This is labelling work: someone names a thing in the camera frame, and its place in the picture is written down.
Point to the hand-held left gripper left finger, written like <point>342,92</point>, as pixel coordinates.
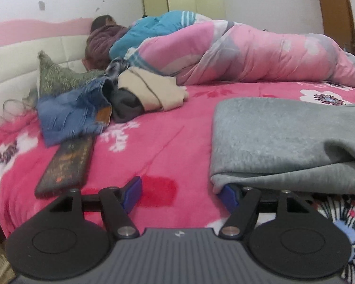
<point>133,195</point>

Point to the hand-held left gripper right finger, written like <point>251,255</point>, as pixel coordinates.
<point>228,198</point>

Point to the grey sweatpants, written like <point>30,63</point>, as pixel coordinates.
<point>278,142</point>

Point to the pink floral blanket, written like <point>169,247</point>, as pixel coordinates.
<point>165,148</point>

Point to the dark flat book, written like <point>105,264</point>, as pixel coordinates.
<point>66,165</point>

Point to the dark grey garment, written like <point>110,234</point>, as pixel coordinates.
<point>125,106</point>

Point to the blue jeans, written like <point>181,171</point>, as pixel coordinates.
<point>71,112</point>

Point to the beige garment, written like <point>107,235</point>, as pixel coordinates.
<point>162,90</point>

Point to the plaid cloth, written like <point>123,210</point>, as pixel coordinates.
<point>117,66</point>

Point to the green patterned pillow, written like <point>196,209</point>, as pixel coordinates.
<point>59,77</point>

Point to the pink floral quilt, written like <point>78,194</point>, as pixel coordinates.
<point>254,53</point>

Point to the cream padded headboard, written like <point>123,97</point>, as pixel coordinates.
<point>14,62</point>

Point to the brown wooden door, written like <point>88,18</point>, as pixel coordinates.
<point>335,11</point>

